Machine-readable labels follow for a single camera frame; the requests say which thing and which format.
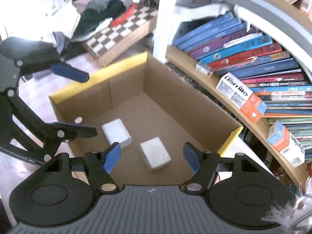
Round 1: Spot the white sponge block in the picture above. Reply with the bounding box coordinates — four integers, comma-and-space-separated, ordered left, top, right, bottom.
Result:
102, 118, 132, 148
140, 137, 171, 172

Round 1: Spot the orange white medicine box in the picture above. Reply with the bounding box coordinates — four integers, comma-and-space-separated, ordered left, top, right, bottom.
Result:
216, 72, 267, 124

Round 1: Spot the pink cartoon table mat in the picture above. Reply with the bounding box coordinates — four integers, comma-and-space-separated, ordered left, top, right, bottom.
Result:
1, 54, 100, 226

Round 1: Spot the red plastic toy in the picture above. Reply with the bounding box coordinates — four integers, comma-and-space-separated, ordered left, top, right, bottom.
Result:
109, 0, 140, 27

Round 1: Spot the white bookshelf frame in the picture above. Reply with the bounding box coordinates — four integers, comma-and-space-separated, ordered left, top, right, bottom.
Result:
153, 0, 311, 77

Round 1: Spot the wooden chessboard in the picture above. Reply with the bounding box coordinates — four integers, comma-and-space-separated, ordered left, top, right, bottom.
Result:
83, 6, 158, 68

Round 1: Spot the yellow cardboard box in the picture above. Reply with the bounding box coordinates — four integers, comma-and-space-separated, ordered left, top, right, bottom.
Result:
50, 52, 242, 186

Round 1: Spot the row of books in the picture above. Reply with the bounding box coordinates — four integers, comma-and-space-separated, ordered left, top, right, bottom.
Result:
169, 12, 311, 160

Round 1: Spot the pile of clothes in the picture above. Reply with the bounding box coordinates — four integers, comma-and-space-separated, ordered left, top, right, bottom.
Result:
53, 0, 126, 54

